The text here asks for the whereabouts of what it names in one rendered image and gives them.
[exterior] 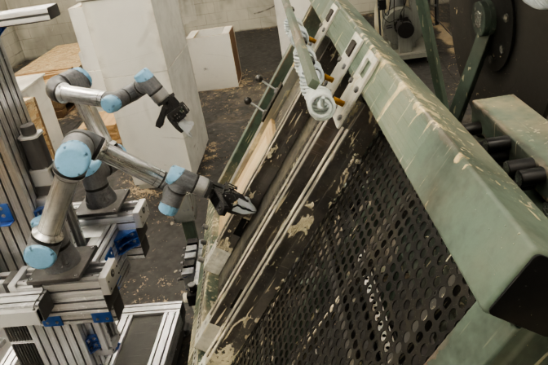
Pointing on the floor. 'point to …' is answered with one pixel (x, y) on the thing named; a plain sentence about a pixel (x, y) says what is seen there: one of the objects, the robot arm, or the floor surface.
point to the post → (189, 230)
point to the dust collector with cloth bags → (396, 6)
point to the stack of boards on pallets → (69, 52)
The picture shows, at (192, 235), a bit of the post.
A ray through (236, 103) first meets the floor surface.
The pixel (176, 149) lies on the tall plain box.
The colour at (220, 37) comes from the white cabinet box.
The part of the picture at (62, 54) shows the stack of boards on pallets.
